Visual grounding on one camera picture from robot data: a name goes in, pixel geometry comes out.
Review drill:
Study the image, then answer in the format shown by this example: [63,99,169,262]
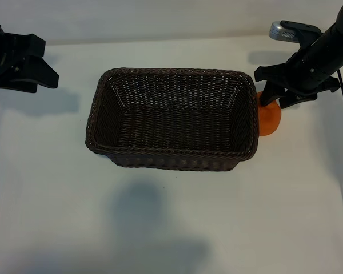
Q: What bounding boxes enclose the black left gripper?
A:
[0,18,60,94]

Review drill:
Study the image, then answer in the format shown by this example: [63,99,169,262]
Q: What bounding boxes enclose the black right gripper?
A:
[254,25,343,110]

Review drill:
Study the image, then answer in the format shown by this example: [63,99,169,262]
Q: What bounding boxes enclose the orange with knobbed top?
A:
[257,91,282,137]

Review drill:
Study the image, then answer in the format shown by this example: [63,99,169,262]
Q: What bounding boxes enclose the dark brown wicker basket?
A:
[85,67,260,172]

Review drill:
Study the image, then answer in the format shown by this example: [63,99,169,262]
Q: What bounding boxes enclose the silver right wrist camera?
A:
[269,19,321,43]

